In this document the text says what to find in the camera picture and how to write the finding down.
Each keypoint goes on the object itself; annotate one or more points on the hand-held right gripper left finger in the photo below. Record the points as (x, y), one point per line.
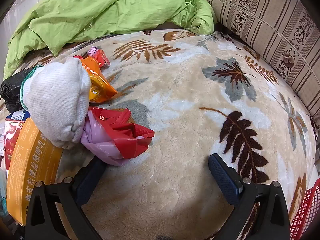
(86, 177)

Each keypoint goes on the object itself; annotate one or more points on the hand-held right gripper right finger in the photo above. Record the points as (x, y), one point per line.
(223, 177)

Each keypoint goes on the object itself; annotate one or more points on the purple plastic bag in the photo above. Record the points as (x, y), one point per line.
(100, 142)

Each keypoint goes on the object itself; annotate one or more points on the red and pink plastic bag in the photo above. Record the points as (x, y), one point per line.
(130, 135)

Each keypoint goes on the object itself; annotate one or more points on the red mesh basket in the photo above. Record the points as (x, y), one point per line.
(306, 210)

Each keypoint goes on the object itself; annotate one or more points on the blue and white medicine box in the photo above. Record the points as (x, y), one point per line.
(17, 115)

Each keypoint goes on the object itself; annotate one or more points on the person's left hand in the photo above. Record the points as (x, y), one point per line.
(55, 100)

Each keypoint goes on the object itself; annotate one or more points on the orange medicine box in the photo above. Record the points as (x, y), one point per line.
(30, 170)

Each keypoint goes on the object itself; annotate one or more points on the red and white box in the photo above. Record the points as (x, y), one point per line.
(12, 137)

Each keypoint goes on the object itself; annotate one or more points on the leaf-print blanket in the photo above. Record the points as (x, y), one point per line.
(175, 105)

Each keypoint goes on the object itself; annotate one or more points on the orange snack wrapper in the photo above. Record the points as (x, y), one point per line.
(100, 85)

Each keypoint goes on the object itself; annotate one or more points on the black plastic bag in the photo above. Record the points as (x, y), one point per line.
(12, 90)

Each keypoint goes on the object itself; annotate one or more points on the small red wrapper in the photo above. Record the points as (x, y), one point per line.
(102, 57)

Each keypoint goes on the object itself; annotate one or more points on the pink candy wrapper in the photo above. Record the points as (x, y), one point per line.
(93, 50)

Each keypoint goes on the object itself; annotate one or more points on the striped floral cushion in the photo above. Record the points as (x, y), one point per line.
(270, 25)

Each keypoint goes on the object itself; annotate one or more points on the green quilt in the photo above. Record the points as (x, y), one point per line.
(100, 10)

